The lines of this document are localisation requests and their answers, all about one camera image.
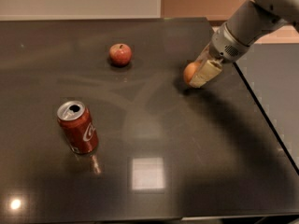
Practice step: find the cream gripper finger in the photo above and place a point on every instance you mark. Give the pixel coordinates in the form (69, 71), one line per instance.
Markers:
(204, 55)
(204, 72)

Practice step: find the red apple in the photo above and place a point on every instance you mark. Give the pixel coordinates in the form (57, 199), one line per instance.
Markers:
(120, 54)

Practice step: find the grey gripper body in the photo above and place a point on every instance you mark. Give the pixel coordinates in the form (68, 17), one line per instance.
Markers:
(224, 46)

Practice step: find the orange fruit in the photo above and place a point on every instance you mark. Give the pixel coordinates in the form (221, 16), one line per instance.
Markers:
(189, 71)

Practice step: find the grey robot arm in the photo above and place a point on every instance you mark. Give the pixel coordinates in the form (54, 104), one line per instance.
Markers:
(253, 20)

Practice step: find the red coke can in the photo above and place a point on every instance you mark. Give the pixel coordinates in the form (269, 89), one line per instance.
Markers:
(75, 119)

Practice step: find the grey side table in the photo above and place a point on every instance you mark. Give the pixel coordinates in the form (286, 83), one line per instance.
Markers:
(272, 70)

